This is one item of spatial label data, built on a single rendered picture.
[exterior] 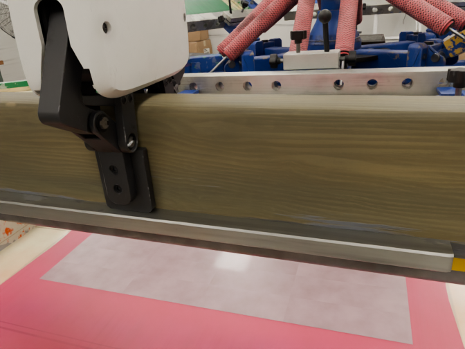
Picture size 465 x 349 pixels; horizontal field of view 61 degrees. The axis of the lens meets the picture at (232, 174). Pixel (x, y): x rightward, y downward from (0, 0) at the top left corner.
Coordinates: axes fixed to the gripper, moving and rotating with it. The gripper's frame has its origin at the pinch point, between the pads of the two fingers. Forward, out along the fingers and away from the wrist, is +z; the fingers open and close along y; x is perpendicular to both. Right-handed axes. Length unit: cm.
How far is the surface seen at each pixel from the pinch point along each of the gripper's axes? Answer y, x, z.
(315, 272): -10.5, 9.7, 14.4
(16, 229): -9.6, -24.9, 13.6
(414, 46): -108, 25, 6
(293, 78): -68, -3, 7
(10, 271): -4.1, -20.6, 14.7
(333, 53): -73, 6, 3
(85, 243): -10.2, -15.9, 14.7
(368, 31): -459, 10, 30
